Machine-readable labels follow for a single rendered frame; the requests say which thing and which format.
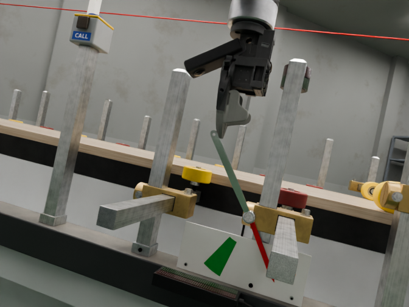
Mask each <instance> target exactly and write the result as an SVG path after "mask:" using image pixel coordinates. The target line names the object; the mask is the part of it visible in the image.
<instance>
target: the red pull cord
mask: <svg viewBox="0 0 409 307"><path fill-rule="evenodd" d="M0 4H3V3H0ZM3 5H16V4H3ZM16 6H24V7H37V6H29V5H16ZM37 8H44V9H58V8H50V7H37ZM58 10H71V11H79V12H87V11H85V10H72V9H58ZM99 13H105V14H113V15H126V16H140V17H147V18H160V19H174V20H181V21H194V22H202V23H215V24H227V23H218V22H210V21H197V20H189V19H176V18H162V17H154V16H141V15H128V14H120V13H107V12H99ZM274 29H283V30H297V31H304V32H318V33H325V34H338V35H352V36H359V37H372V38H386V39H393V40H406V41H409V39H404V38H391V37H377V36H370V35H356V34H343V33H335V32H322V31H314V30H301V29H287V28H279V27H275V28H274Z"/></svg>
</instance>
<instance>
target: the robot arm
mask: <svg viewBox="0 0 409 307"><path fill-rule="evenodd" d="M278 5H279V0H231V6H230V10H229V15H228V21H227V25H228V27H229V28H230V30H231V31H230V36H231V38H233V40H231V41H229V42H227V43H224V44H222V45H220V46H217V47H215V48H213V49H210V50H208V51H206V52H203V53H201V54H198V55H196V56H194V57H192V58H189V59H187V60H185V61H184V66H185V69H186V71H187V72H188V73H189V75H190V76H191V77H192V78H197V77H200V76H202V75H204V74H207V73H209V72H211V71H214V70H216V69H219V68H221V72H220V81H219V85H218V93H217V105H216V109H217V110H216V130H217V133H218V137H219V138H221V139H223V137H224V135H225V132H226V129H227V126H232V125H244V124H248V123H249V122H250V121H251V115H250V114H249V112H248V110H246V109H245V108H243V107H242V104H243V98H242V97H241V96H240V93H243V94H245V95H246V96H252V97H256V96H260V97H265V96H266V92H267V88H268V81H269V78H270V73H271V70H272V64H271V61H270V60H271V55H272V51H273V45H275V41H276V37H275V30H274V25H275V22H276V16H277V12H278ZM270 64H271V66H270Z"/></svg>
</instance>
